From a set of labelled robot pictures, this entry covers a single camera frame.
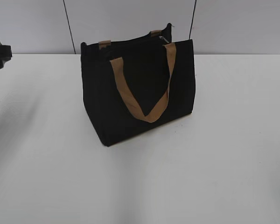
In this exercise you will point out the black tote bag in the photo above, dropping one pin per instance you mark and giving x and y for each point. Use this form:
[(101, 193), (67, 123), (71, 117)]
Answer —
[(133, 86)]

